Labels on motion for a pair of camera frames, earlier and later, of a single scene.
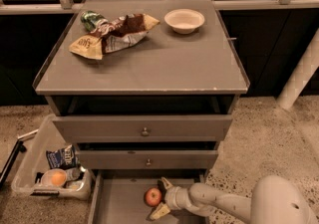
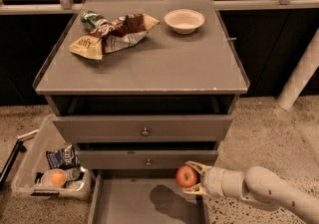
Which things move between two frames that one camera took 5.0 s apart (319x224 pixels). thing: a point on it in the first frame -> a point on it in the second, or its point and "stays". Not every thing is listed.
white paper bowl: [184, 21] stays
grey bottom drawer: [117, 196] stays
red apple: [153, 197] -> [186, 176]
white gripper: [173, 197] -> [212, 180]
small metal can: [73, 174] stays
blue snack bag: [63, 158] stays
